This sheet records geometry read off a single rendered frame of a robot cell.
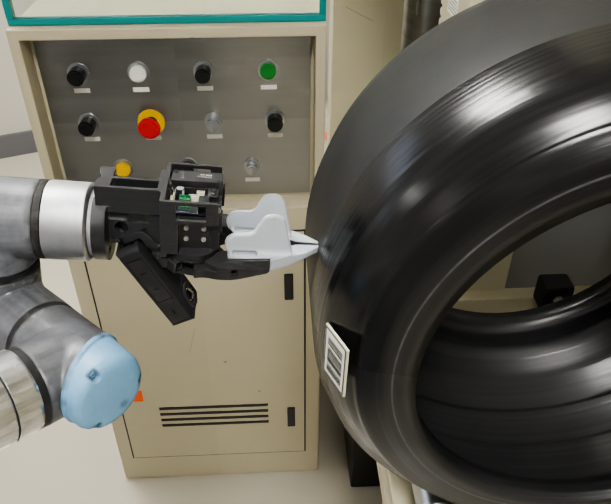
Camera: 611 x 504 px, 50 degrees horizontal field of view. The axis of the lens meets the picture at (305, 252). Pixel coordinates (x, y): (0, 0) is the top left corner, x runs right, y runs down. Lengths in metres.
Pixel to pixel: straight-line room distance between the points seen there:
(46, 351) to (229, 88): 0.80
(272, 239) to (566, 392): 0.54
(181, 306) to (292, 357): 0.97
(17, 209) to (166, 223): 0.13
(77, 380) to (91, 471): 1.51
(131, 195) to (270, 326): 0.98
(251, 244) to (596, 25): 0.34
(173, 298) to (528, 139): 0.37
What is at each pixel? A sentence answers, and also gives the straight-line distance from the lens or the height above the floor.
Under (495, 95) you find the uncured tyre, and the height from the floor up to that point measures 1.42.
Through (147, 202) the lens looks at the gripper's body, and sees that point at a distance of 0.61.
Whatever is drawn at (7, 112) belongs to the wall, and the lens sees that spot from 3.70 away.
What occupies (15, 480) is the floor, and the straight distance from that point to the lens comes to 2.13.
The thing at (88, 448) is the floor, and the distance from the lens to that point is 2.13.
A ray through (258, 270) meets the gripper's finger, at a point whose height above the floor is 1.24.
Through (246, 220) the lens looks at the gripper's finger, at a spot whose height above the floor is 1.27.
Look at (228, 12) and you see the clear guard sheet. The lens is 1.22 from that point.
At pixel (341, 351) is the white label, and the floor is 1.21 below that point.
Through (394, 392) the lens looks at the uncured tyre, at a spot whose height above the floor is 1.16.
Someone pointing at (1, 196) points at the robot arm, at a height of 1.32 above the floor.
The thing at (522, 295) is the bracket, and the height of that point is 0.95.
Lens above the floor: 1.62
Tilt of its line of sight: 36 degrees down
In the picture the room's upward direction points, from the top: straight up
